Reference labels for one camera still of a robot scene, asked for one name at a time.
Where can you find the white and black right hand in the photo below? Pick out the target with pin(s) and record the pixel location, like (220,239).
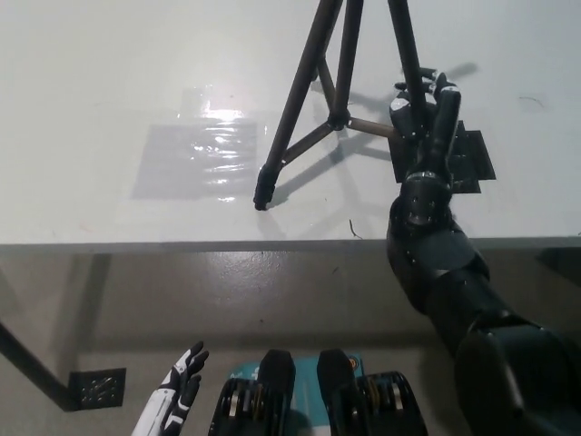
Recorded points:
(442,131)

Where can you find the white and black left hand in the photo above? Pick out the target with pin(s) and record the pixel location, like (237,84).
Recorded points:
(179,383)

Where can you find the bronze and black camera tripod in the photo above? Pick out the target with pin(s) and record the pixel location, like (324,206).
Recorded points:
(349,45)

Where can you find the black metal table leg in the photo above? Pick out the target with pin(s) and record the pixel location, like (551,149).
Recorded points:
(32,365)

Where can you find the black tape patch on table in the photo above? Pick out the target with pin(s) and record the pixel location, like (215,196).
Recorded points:
(474,154)

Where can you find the thin curved dark thread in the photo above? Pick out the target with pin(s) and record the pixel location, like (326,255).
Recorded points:
(532,102)

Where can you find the small dark thread scrap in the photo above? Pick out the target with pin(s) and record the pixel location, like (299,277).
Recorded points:
(355,229)

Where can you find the clear plastic sheet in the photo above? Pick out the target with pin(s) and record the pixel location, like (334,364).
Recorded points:
(190,168)

